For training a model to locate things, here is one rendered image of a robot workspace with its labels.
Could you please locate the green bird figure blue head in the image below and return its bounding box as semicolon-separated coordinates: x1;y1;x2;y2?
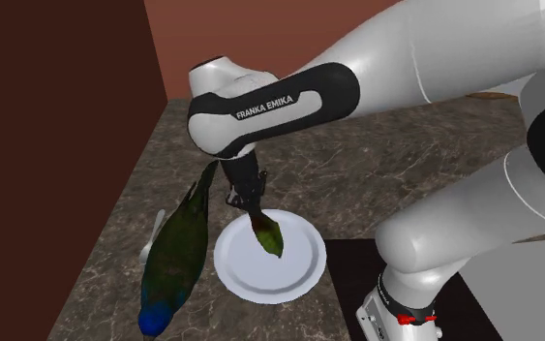
136;160;221;340

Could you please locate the white spoon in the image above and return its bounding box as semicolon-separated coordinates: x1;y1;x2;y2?
137;208;167;266

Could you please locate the dark robot stand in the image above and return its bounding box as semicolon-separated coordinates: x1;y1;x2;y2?
322;237;505;341

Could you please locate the green and red leaf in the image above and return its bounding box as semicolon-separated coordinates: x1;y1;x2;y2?
247;209;286;259

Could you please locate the white round plate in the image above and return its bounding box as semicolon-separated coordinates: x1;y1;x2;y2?
213;208;328;305

